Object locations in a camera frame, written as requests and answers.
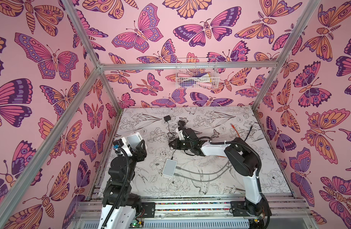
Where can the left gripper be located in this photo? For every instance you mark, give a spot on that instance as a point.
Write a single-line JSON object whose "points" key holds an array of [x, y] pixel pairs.
{"points": [[139, 155]]}

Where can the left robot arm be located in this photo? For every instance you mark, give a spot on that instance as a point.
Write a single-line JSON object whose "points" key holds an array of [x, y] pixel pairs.
{"points": [[120, 205]]}

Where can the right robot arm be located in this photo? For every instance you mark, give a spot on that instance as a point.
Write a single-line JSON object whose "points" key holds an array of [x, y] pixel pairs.
{"points": [[242, 158]]}

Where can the black power adapter far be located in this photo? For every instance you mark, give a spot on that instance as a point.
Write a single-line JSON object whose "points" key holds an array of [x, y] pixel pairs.
{"points": [[167, 118]]}

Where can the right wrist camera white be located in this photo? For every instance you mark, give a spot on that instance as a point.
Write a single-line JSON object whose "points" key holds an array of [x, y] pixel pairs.
{"points": [[180, 130]]}

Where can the white wire basket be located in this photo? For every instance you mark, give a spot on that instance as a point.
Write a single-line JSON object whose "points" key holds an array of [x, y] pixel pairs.
{"points": [[196, 73]]}

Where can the front aluminium rail base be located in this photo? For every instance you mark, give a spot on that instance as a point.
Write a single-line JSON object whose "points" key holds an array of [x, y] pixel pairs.
{"points": [[216, 213]]}

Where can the aluminium frame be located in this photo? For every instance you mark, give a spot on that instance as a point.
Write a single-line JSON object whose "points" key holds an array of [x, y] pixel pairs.
{"points": [[17, 192]]}

